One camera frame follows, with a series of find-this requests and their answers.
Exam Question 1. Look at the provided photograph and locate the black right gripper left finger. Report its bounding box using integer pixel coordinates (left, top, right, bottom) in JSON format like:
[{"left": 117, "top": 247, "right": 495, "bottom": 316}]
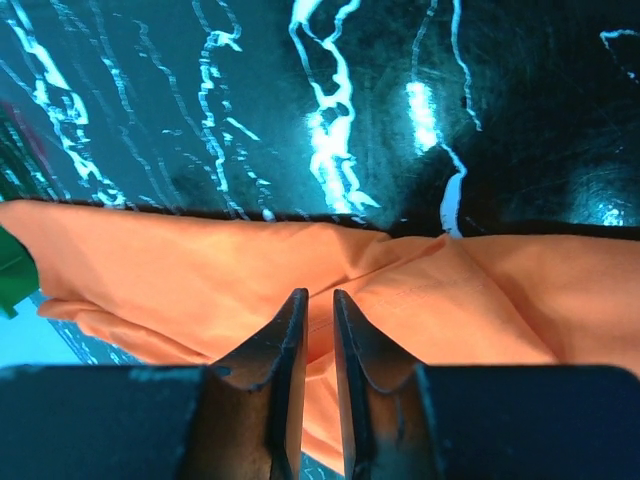
[{"left": 1, "top": 289, "right": 308, "bottom": 479}]

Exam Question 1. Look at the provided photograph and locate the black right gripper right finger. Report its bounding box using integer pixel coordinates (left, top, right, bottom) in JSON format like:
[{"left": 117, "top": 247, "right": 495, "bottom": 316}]
[{"left": 334, "top": 290, "right": 639, "bottom": 479}]

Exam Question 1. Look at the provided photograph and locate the orange t shirt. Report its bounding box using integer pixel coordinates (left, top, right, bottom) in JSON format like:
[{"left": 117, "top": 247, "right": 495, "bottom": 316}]
[{"left": 1, "top": 200, "right": 639, "bottom": 471}]

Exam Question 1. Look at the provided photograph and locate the green plastic bin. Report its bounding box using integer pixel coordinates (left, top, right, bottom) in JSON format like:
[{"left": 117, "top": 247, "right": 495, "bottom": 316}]
[{"left": 0, "top": 228, "right": 39, "bottom": 319}]

